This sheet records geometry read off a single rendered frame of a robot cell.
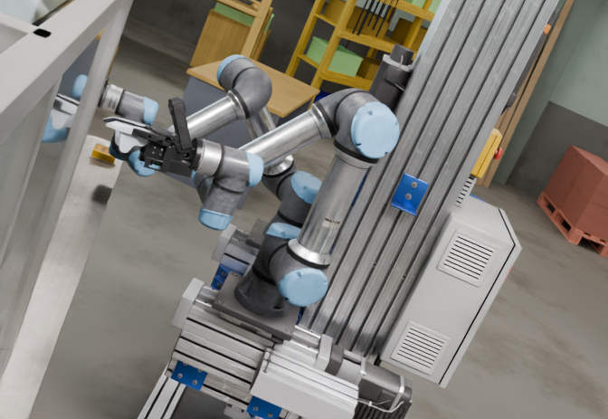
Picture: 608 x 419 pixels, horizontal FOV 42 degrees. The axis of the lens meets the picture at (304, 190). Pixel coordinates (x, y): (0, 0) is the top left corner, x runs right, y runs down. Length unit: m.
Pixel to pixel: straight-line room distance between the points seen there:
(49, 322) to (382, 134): 0.82
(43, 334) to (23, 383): 0.16
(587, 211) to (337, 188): 6.77
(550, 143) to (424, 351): 7.80
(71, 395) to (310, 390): 1.14
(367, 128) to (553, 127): 8.18
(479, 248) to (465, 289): 0.12
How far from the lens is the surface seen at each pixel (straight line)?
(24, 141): 0.66
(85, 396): 2.98
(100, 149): 2.47
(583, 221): 8.54
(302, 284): 1.92
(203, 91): 5.03
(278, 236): 2.03
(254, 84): 2.29
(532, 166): 9.98
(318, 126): 1.92
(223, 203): 1.79
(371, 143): 1.80
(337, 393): 2.09
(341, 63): 7.68
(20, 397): 1.41
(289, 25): 9.63
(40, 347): 1.53
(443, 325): 2.25
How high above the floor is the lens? 1.75
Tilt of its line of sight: 17 degrees down
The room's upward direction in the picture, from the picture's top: 24 degrees clockwise
